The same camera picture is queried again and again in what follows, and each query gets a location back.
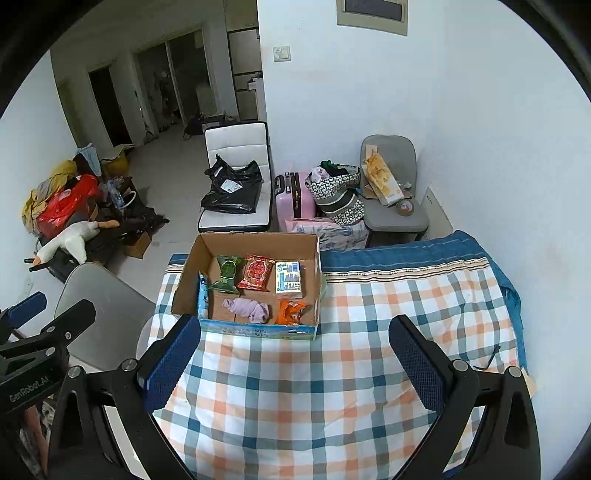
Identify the plaid blanket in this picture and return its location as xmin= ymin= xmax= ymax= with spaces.
xmin=139 ymin=229 xmax=529 ymax=480

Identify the grey plastic chair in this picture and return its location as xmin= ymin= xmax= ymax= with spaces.
xmin=54 ymin=262 xmax=158 ymax=372

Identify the black strap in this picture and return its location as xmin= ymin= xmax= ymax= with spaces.
xmin=473 ymin=344 xmax=502 ymax=370

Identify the green snack packet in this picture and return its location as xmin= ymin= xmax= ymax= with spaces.
xmin=209 ymin=255 xmax=243 ymax=295

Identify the white blue tissue pack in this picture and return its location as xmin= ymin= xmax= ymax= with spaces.
xmin=274 ymin=261 xmax=304 ymax=299

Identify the white cushioned chair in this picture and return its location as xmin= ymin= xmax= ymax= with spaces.
xmin=198 ymin=121 xmax=272 ymax=233

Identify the red plastic bag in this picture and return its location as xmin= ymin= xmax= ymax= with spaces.
xmin=36 ymin=174 xmax=100 ymax=237

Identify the thin blue white packet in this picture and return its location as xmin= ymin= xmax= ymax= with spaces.
xmin=198 ymin=272 xmax=211 ymax=320

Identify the orange snack packet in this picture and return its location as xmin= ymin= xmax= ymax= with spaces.
xmin=276 ymin=299 xmax=308 ymax=326

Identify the yellow cloth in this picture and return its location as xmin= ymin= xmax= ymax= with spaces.
xmin=21 ymin=160 xmax=77 ymax=232

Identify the grey padded chair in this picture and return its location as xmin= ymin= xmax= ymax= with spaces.
xmin=359 ymin=135 xmax=430 ymax=241

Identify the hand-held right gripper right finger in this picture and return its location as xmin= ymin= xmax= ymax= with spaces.
xmin=389 ymin=315 xmax=541 ymax=480

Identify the black white patterned tote bag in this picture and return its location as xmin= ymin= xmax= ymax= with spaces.
xmin=305 ymin=161 xmax=365 ymax=227

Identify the floral fabric bundle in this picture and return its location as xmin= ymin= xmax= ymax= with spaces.
xmin=284 ymin=217 xmax=370 ymax=252

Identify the small brown cardboard box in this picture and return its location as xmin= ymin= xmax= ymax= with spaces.
xmin=121 ymin=231 xmax=153 ymax=259

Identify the black plastic bag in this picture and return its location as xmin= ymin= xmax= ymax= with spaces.
xmin=200 ymin=154 xmax=264 ymax=214

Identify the white goose plush toy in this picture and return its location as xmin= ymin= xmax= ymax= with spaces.
xmin=28 ymin=220 xmax=121 ymax=272

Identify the pink suitcase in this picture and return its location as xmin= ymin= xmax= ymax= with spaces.
xmin=274 ymin=172 xmax=317 ymax=232

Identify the yellow chips bag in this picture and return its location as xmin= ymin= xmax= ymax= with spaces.
xmin=361 ymin=150 xmax=402 ymax=206

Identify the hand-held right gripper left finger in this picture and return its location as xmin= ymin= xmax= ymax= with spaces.
xmin=48 ymin=314 xmax=201 ymax=480

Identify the red snack packet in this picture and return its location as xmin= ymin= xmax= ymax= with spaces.
xmin=237 ymin=254 xmax=274 ymax=291

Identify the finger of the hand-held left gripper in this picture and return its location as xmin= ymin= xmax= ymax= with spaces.
xmin=28 ymin=299 xmax=97 ymax=344
xmin=7 ymin=292 xmax=48 ymax=326

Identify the purple cloth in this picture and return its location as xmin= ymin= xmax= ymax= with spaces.
xmin=222 ymin=298 xmax=273 ymax=324

